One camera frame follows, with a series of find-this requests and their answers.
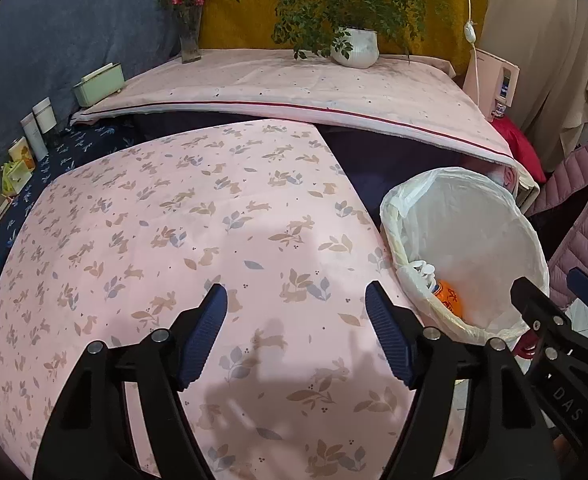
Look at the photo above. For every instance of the pink dotted cloth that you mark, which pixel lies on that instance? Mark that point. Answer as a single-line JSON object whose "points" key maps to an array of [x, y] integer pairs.
{"points": [[294, 82]]}

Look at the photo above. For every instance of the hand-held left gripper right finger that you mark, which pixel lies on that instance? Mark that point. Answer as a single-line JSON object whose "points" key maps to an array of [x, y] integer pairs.
{"points": [[388, 335]]}

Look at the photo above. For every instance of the glass vase with pink flowers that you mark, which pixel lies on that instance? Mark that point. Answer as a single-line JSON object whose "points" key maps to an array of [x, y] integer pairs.
{"points": [[190, 42]]}

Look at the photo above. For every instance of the short white canister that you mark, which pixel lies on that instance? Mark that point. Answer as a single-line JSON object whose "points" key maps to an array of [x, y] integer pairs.
{"points": [[45, 117]]}

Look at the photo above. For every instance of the red cloth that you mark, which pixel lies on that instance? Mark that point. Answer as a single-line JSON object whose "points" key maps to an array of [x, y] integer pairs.
{"points": [[521, 150]]}

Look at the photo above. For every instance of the waste bin with white liner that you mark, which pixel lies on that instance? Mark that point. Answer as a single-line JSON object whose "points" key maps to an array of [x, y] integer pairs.
{"points": [[473, 230]]}

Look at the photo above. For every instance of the dark purple cloth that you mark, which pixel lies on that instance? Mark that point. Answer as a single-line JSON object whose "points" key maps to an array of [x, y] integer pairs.
{"points": [[368, 160]]}

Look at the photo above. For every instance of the green plant in white pot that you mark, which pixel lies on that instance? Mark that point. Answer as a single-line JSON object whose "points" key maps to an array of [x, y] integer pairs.
{"points": [[356, 47]]}

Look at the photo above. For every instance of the yellow backdrop cloth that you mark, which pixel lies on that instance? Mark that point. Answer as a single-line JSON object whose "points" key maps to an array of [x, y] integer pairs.
{"points": [[244, 20]]}

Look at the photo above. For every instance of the red bag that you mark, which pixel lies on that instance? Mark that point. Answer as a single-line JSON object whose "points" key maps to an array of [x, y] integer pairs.
{"points": [[526, 347]]}

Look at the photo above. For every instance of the printed yellow tin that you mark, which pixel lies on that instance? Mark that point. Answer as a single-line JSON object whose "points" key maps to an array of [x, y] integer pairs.
{"points": [[21, 152]]}

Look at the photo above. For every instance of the pink rabbit print tablecloth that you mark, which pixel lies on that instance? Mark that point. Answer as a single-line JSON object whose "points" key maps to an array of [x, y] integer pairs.
{"points": [[174, 220]]}

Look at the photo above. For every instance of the blue backdrop cloth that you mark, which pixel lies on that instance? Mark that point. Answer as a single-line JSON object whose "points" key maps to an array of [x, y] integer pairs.
{"points": [[74, 25]]}

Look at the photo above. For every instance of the orange plastic bag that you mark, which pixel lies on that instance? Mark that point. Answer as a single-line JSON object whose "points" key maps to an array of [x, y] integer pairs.
{"points": [[449, 299]]}

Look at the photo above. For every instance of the pale green tissue box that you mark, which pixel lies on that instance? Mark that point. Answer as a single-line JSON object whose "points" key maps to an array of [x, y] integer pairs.
{"points": [[99, 87]]}

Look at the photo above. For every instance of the tall white grey canister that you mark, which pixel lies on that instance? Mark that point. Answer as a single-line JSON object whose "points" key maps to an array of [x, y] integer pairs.
{"points": [[34, 137]]}

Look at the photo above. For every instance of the pink down jacket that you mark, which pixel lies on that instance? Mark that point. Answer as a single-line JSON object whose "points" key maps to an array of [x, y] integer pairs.
{"points": [[583, 210]]}

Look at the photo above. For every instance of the pink appliance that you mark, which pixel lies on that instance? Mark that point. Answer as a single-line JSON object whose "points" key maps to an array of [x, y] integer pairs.
{"points": [[488, 80]]}

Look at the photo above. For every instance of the navy floral cloth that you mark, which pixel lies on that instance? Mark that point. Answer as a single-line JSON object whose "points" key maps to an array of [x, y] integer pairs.
{"points": [[74, 147]]}

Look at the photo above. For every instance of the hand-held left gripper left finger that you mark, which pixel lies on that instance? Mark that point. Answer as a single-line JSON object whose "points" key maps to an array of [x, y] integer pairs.
{"points": [[204, 335]]}

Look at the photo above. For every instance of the green yellow packet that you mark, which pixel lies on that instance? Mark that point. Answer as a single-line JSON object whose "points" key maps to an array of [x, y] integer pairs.
{"points": [[15, 177]]}

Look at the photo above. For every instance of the beige curtain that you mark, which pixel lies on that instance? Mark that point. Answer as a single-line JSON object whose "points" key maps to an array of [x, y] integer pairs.
{"points": [[548, 35]]}

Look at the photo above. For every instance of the white tissue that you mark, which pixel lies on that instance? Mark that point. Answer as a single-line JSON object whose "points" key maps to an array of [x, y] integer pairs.
{"points": [[423, 270]]}

